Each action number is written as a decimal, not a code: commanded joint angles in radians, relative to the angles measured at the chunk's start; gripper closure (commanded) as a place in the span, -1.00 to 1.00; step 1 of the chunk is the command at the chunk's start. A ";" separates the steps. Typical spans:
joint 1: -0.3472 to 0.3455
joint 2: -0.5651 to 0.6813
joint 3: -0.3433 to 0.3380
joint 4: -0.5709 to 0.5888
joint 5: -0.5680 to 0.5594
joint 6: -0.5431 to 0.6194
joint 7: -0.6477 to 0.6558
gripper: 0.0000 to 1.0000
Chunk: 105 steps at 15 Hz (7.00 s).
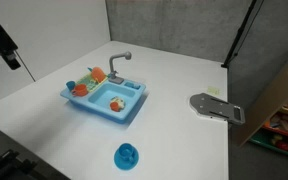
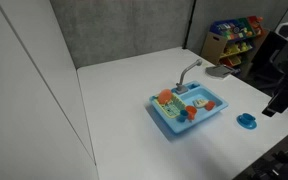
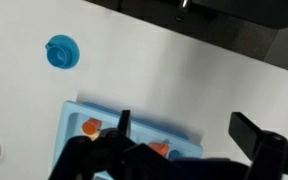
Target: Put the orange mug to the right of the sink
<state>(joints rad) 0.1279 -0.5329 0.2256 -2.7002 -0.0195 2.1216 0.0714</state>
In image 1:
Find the orange mug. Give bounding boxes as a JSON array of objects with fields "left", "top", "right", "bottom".
[{"left": 71, "top": 84, "right": 88, "bottom": 97}]

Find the blue toy sink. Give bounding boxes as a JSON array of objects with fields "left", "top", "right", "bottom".
[{"left": 60, "top": 79, "right": 146, "bottom": 124}]

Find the cream detergent bottle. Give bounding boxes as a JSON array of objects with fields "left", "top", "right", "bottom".
[{"left": 110, "top": 96, "right": 125, "bottom": 110}]

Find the small orange cup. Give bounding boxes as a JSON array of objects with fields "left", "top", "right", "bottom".
[{"left": 110, "top": 102, "right": 120, "bottom": 112}]

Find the grey toy faucet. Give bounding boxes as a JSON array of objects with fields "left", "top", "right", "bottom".
[{"left": 107, "top": 50, "right": 133, "bottom": 85}]

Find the orange plate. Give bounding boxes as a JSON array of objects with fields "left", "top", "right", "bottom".
[{"left": 91, "top": 67, "right": 106, "bottom": 83}]

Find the yellow dish rack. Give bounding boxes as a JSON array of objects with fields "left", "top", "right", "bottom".
[{"left": 76, "top": 73, "right": 107, "bottom": 92}]

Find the grey metal mounting plate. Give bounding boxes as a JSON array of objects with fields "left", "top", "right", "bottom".
[{"left": 189, "top": 93, "right": 245, "bottom": 125}]

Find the blue teacup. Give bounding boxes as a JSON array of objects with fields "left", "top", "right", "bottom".
[{"left": 118, "top": 143, "right": 134, "bottom": 163}]

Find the yellow sticky note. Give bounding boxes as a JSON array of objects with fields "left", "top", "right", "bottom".
[{"left": 207, "top": 86, "right": 220, "bottom": 95}]

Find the small blue cup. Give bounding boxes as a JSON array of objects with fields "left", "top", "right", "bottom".
[{"left": 66, "top": 81, "right": 75, "bottom": 91}]

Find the black tripod pole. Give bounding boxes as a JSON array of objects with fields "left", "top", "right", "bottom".
[{"left": 222, "top": 0, "right": 265, "bottom": 68}]

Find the toy shelf with toys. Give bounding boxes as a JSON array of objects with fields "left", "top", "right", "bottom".
[{"left": 249, "top": 87, "right": 288, "bottom": 162}]

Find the black equipment at table edge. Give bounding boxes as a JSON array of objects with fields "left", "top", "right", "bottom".
[{"left": 0, "top": 149, "right": 48, "bottom": 180}]

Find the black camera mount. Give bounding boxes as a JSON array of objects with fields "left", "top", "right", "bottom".
[{"left": 0, "top": 25, "right": 21, "bottom": 70}]

